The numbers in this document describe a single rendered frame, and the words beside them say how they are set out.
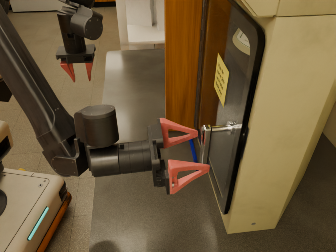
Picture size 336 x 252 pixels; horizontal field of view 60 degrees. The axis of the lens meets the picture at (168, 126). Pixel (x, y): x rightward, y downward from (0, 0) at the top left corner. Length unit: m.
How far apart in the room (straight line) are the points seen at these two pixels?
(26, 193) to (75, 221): 0.35
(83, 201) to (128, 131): 1.12
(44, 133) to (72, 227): 1.37
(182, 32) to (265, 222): 0.49
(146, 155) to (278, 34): 0.28
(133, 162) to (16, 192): 1.32
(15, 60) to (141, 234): 0.43
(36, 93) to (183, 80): 0.42
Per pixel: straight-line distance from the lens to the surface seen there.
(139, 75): 1.23
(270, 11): 0.39
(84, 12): 0.79
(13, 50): 0.57
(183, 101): 0.86
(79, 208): 1.96
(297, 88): 0.46
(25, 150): 2.49
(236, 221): 0.66
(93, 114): 0.49
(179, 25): 0.76
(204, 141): 0.53
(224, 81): 0.55
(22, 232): 1.62
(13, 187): 1.83
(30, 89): 0.56
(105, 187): 0.78
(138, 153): 0.51
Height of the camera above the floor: 1.52
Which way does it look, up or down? 38 degrees down
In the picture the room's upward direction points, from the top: straight up
